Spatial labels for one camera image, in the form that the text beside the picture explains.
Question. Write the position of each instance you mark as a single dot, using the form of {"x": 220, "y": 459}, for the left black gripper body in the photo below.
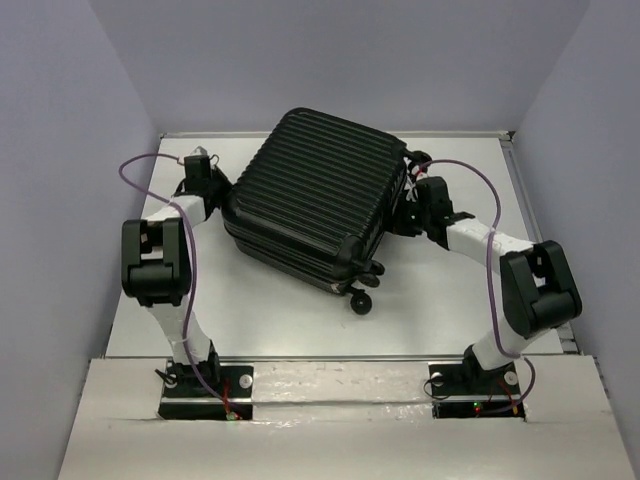
{"x": 220, "y": 185}

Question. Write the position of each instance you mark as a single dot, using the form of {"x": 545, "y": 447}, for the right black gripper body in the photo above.
{"x": 409, "y": 218}

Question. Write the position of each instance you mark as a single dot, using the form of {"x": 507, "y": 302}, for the black hard-shell suitcase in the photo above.
{"x": 317, "y": 198}

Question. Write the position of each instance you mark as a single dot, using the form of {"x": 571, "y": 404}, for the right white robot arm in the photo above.
{"x": 531, "y": 289}

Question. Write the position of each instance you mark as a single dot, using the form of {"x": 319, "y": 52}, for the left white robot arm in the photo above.
{"x": 159, "y": 266}

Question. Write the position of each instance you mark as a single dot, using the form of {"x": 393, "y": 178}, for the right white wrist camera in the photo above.
{"x": 417, "y": 180}

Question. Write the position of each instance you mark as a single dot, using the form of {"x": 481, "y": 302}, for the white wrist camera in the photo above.
{"x": 417, "y": 180}
{"x": 199, "y": 151}

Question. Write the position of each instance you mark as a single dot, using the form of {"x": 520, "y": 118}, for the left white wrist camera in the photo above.
{"x": 199, "y": 151}

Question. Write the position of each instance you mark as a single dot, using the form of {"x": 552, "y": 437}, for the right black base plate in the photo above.
{"x": 495, "y": 396}

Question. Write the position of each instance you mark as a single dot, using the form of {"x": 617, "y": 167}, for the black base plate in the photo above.
{"x": 495, "y": 396}
{"x": 185, "y": 399}

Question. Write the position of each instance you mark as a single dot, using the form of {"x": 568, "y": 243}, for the aluminium rail right edge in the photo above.
{"x": 565, "y": 332}

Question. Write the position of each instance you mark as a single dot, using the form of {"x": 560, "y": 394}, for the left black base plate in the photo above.
{"x": 185, "y": 399}

